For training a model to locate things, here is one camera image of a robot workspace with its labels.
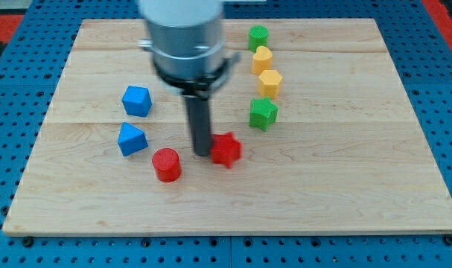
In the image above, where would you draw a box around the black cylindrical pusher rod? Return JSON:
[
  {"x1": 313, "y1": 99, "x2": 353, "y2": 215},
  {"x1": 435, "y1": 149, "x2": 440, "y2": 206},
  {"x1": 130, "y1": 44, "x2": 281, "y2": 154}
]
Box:
[{"x1": 184, "y1": 97, "x2": 212, "y2": 157}]

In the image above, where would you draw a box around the blue cube block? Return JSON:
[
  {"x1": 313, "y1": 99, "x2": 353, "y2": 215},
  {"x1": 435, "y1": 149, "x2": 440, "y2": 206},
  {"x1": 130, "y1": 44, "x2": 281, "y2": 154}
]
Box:
[{"x1": 121, "y1": 86, "x2": 152, "y2": 117}]

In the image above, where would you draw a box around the green star block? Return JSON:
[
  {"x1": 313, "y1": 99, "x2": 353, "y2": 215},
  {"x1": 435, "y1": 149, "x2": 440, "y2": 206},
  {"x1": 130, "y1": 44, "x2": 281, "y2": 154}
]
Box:
[{"x1": 249, "y1": 97, "x2": 278, "y2": 132}]

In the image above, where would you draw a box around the red star block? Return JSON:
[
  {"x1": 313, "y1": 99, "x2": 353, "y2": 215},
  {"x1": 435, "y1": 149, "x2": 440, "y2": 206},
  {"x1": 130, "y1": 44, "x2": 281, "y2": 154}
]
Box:
[{"x1": 210, "y1": 132, "x2": 242, "y2": 169}]

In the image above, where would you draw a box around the red cylinder block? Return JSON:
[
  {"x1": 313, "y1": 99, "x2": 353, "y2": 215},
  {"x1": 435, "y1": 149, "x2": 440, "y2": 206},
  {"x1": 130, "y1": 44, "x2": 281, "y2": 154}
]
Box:
[{"x1": 152, "y1": 147, "x2": 182, "y2": 182}]

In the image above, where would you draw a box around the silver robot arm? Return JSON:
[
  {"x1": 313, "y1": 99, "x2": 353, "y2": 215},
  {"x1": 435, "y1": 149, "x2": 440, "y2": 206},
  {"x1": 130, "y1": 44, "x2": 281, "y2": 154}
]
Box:
[{"x1": 138, "y1": 0, "x2": 240, "y2": 100}]

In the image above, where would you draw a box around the yellow hexagon block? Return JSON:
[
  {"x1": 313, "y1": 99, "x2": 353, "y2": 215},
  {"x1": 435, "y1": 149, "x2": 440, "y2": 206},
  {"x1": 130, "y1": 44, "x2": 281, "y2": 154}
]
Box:
[{"x1": 258, "y1": 69, "x2": 283, "y2": 99}]

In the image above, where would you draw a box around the blue triangle block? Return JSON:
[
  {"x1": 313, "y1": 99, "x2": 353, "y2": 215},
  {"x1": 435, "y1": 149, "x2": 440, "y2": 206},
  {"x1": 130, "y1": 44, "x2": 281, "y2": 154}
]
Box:
[{"x1": 117, "y1": 122, "x2": 148, "y2": 156}]

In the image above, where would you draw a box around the green cylinder block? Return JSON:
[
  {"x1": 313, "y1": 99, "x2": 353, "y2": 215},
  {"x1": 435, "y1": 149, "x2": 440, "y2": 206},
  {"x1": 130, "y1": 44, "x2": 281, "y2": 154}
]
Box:
[{"x1": 248, "y1": 25, "x2": 269, "y2": 52}]

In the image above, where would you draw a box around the wooden board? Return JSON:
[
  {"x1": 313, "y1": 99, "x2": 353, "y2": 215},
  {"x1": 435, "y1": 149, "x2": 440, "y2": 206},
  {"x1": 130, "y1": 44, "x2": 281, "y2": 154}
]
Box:
[{"x1": 3, "y1": 19, "x2": 452, "y2": 237}]

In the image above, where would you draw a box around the yellow heart block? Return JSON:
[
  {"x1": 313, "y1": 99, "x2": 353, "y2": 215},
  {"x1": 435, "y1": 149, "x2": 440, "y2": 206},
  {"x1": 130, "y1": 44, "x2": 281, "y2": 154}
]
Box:
[{"x1": 251, "y1": 45, "x2": 273, "y2": 74}]

